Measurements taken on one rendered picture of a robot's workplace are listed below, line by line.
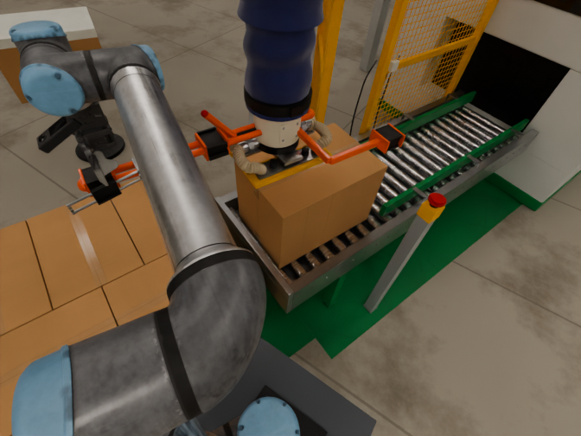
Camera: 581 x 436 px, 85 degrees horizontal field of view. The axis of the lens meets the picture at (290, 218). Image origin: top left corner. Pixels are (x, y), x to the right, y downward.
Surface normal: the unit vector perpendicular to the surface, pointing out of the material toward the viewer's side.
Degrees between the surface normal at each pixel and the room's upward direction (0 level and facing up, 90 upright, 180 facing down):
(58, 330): 0
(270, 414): 8
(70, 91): 90
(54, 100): 90
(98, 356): 14
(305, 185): 0
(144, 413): 49
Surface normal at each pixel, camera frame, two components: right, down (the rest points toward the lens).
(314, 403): 0.07, -0.63
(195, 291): -0.22, -0.60
